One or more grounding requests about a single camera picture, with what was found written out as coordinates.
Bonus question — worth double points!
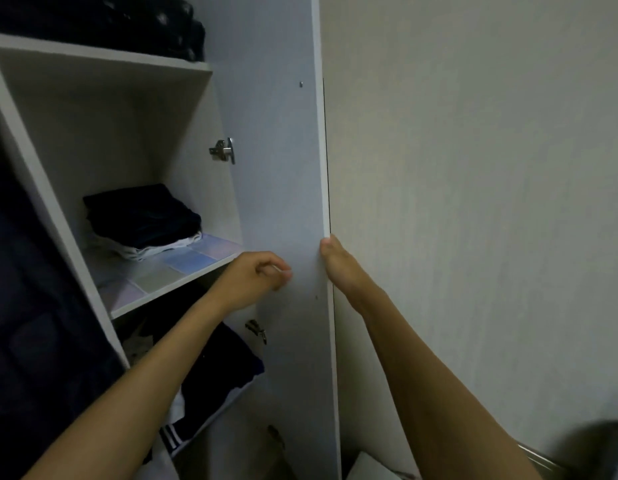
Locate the person's right hand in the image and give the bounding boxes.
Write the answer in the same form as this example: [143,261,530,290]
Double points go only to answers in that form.
[320,235,388,323]

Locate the person's left hand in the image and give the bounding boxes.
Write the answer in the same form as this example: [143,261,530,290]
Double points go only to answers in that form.
[214,251,293,316]

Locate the white wardrobe door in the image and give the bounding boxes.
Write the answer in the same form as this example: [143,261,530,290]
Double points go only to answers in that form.
[205,0,343,480]

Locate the person's right forearm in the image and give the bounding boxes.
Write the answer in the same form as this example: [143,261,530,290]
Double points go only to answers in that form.
[358,298,543,480]

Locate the person's left forearm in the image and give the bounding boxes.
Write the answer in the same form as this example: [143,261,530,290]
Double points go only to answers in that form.
[23,294,249,480]

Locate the dark crumpled garment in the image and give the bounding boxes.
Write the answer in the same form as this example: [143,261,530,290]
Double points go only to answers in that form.
[120,282,265,445]

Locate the pastel chequered shelf liner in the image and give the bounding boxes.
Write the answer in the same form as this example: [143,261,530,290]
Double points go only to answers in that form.
[84,234,245,320]

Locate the dark folded garment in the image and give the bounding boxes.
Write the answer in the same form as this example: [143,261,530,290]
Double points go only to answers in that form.
[83,183,203,251]

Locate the dark white striped garment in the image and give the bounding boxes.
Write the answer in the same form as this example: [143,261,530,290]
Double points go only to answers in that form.
[158,385,224,465]

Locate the dark hanging clothing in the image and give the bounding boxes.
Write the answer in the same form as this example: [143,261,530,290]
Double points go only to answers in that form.
[0,107,130,480]

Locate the dark patterned folded clothes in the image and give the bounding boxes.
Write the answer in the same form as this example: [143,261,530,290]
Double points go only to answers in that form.
[0,0,206,63]

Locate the white wardrobe frame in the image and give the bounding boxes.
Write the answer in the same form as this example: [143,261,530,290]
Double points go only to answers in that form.
[0,31,269,480]

